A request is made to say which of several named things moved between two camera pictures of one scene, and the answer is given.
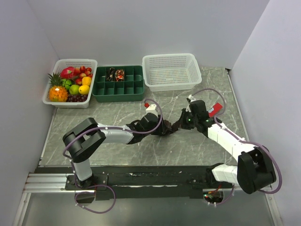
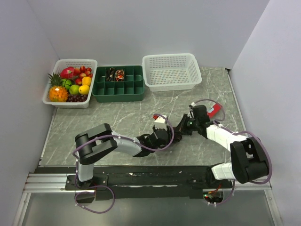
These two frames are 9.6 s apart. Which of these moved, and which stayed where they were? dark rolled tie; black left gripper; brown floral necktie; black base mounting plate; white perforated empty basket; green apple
Moved: brown floral necktie; black left gripper
Stayed: white perforated empty basket; dark rolled tie; black base mounting plate; green apple
